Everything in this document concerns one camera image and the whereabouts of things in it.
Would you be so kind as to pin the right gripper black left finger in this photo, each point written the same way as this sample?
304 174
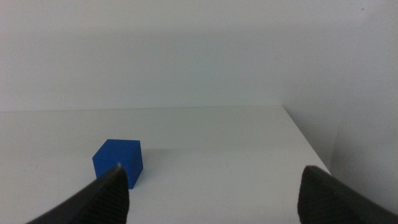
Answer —
105 199

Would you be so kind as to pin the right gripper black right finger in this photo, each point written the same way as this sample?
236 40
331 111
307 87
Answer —
326 202

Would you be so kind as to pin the blue cube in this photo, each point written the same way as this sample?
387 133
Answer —
122 152

